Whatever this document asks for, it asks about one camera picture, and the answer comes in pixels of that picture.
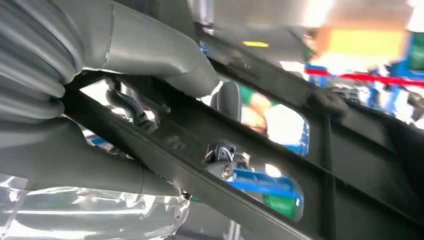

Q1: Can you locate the long red barrier belt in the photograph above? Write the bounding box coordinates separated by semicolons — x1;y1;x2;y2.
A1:
304;67;424;89

